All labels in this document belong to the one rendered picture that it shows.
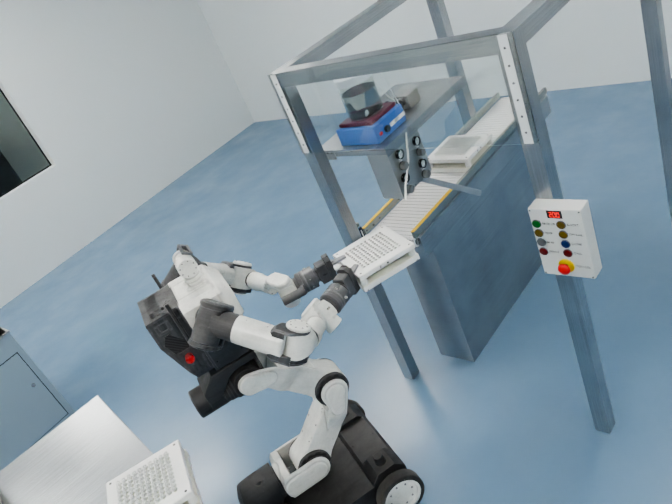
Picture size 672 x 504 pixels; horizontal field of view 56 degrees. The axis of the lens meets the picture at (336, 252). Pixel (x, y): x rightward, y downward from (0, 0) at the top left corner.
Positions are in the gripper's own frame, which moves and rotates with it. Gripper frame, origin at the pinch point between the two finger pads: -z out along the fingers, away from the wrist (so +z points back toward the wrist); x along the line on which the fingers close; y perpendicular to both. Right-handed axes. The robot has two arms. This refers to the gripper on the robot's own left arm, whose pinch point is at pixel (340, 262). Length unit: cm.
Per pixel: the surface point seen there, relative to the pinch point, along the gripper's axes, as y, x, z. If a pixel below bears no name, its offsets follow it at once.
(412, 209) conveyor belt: -36, 14, -43
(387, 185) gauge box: -11.9, -14.1, -31.1
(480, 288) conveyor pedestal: -33, 69, -59
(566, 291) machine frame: 48, 25, -62
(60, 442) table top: 8, 7, 122
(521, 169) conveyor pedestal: -67, 40, -112
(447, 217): -23, 18, -53
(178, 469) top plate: 62, 0, 74
